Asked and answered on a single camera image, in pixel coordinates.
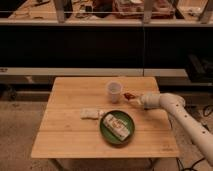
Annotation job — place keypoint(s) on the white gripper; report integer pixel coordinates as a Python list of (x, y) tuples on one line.
[(148, 100)]

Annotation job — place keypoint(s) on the red pepper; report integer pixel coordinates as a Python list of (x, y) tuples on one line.
[(129, 96)]

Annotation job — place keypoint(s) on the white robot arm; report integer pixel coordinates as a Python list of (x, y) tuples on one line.
[(175, 106)]

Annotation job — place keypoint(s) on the white ceramic cup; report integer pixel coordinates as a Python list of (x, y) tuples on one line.
[(114, 90)]

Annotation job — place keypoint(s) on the green plate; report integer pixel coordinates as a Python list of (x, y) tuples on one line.
[(109, 136)]

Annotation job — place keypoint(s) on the dark case at right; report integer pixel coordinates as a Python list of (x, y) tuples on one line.
[(199, 69)]

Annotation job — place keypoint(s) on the wooden table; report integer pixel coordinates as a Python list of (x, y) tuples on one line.
[(64, 135)]

